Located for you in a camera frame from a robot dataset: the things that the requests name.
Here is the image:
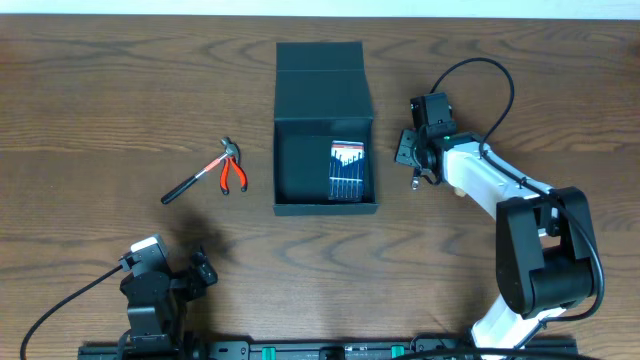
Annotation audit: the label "silver combination wrench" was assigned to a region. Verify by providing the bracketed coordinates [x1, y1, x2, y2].
[411, 172, 421, 190]

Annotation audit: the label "orange scraper wooden handle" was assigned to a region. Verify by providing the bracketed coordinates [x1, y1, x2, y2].
[454, 187, 466, 197]

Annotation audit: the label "precision screwdriver set case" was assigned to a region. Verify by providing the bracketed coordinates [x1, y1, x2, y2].
[329, 140, 365, 202]

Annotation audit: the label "red handled pliers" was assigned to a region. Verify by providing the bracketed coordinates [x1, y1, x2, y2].
[219, 155, 249, 196]

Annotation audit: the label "small hammer black handle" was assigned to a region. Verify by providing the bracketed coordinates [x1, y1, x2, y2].
[160, 137, 248, 205]

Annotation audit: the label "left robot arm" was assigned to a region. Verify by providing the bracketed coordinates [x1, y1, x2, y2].
[116, 244, 218, 360]

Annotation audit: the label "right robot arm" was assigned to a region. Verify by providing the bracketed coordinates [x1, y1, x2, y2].
[395, 129, 604, 349]

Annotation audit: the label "black open gift box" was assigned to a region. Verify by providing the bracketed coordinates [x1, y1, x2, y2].
[273, 42, 378, 216]

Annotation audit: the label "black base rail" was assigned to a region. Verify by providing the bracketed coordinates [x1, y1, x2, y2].
[77, 337, 578, 360]

